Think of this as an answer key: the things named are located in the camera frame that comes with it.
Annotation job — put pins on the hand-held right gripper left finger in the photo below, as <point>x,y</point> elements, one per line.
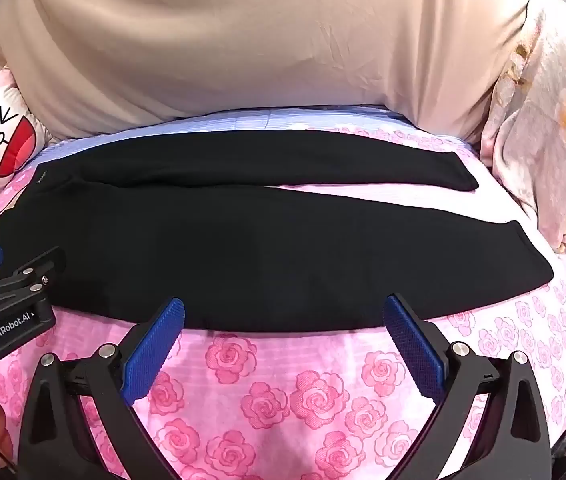
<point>155,350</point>

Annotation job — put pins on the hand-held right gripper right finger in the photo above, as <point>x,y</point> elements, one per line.
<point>413,350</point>

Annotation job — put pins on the black pants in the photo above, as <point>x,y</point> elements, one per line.
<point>263,250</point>

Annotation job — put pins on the pink rose print bed sheet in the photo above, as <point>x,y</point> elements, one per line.
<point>283,390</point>

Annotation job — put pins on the pale floral blanket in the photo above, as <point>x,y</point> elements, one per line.
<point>543,135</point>

